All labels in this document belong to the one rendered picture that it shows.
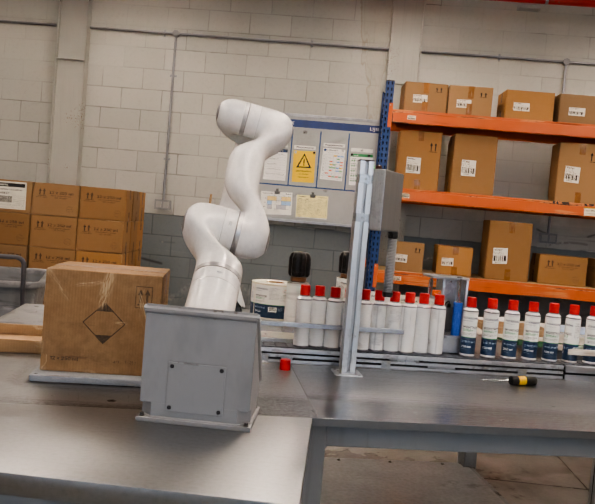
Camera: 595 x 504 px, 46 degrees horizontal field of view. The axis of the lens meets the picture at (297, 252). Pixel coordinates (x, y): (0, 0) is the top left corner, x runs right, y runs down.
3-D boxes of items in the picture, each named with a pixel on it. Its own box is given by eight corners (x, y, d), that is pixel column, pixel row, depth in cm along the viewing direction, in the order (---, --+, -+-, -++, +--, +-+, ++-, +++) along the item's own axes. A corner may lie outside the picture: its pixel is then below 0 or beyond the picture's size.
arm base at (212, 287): (250, 365, 168) (261, 304, 180) (231, 315, 154) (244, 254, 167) (175, 365, 171) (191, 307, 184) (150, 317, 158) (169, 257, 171)
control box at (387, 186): (399, 232, 231) (404, 174, 230) (380, 231, 216) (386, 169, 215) (370, 229, 236) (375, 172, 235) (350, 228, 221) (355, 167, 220)
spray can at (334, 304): (341, 348, 235) (346, 287, 234) (333, 350, 231) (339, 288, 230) (327, 345, 238) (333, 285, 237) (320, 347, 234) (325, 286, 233)
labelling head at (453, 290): (452, 346, 257) (459, 276, 255) (464, 353, 244) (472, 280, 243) (415, 344, 255) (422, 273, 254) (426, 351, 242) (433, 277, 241)
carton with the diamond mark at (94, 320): (163, 358, 211) (170, 268, 209) (155, 377, 187) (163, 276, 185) (60, 351, 208) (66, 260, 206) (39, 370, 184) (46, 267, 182)
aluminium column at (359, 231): (352, 371, 224) (371, 161, 220) (354, 375, 219) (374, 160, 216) (338, 371, 223) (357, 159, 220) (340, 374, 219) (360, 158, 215)
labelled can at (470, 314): (470, 355, 244) (476, 296, 243) (476, 358, 239) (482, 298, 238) (456, 354, 243) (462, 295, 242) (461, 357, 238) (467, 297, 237)
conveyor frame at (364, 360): (548, 372, 251) (550, 359, 251) (564, 379, 240) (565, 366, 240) (74, 343, 230) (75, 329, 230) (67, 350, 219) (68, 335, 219)
